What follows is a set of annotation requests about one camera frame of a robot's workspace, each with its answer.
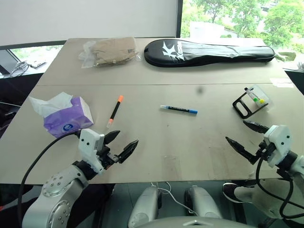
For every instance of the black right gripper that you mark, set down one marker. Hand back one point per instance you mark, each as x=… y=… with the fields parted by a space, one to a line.
x=265 y=152

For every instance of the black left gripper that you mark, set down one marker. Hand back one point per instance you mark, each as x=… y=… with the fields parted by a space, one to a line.
x=107 y=158

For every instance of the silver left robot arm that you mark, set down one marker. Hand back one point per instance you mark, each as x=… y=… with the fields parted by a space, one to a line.
x=57 y=190

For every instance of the orange-capped black marker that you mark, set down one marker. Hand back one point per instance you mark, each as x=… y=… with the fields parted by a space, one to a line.
x=115 y=111

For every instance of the clear plastic container with balls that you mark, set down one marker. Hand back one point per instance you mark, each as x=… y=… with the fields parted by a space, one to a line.
x=263 y=93

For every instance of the blue-capped white pen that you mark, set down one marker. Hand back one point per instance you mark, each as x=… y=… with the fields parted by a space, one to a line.
x=178 y=109

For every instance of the yellow-capped marker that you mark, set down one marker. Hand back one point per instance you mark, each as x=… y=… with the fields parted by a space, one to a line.
x=261 y=101

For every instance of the green-capped marker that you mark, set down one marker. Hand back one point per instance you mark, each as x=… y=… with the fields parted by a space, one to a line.
x=255 y=99

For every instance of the purple tissue pack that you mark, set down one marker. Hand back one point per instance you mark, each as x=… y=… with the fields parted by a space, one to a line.
x=71 y=116

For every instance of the black and white shoe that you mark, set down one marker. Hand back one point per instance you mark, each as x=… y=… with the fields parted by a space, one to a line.
x=229 y=192

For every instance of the beige trouser leg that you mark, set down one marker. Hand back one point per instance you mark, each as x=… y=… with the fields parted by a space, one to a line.
x=266 y=197

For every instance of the silver left robot leg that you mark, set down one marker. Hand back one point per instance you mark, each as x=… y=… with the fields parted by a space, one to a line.
x=145 y=206

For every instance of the silver robot leg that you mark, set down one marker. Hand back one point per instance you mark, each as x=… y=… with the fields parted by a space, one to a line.
x=204 y=202
x=145 y=206

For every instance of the silver right robot leg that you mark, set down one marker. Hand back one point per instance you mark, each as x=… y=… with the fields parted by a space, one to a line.
x=204 y=202

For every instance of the pale green cloth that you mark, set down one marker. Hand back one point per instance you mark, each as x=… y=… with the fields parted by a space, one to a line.
x=286 y=56

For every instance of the beige folded garment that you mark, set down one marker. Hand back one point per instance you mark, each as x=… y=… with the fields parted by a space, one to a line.
x=114 y=51

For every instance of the beige cloth in plastic bag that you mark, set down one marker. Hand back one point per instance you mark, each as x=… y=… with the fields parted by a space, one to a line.
x=86 y=55

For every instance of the black racket bag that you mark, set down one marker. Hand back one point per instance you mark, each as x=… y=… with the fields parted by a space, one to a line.
x=209 y=53

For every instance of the silver robot torso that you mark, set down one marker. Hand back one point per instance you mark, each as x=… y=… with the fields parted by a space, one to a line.
x=197 y=223

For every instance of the white flat device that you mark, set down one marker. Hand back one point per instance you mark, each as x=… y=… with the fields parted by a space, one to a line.
x=35 y=64

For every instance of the black side desk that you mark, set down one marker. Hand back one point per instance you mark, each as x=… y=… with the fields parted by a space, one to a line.
x=14 y=95

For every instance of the white roller blind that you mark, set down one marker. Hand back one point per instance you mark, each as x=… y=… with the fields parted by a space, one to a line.
x=88 y=19

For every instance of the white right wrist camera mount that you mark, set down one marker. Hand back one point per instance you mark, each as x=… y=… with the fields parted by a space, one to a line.
x=280 y=142

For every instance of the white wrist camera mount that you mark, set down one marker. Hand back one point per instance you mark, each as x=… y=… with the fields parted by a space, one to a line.
x=89 y=142
x=280 y=142

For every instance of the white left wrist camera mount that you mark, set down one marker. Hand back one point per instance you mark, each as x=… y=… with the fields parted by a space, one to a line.
x=89 y=142

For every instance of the black plastic frame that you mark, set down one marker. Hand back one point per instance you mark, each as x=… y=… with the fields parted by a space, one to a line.
x=237 y=107

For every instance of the black window post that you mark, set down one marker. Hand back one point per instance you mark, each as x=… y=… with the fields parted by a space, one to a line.
x=179 y=17

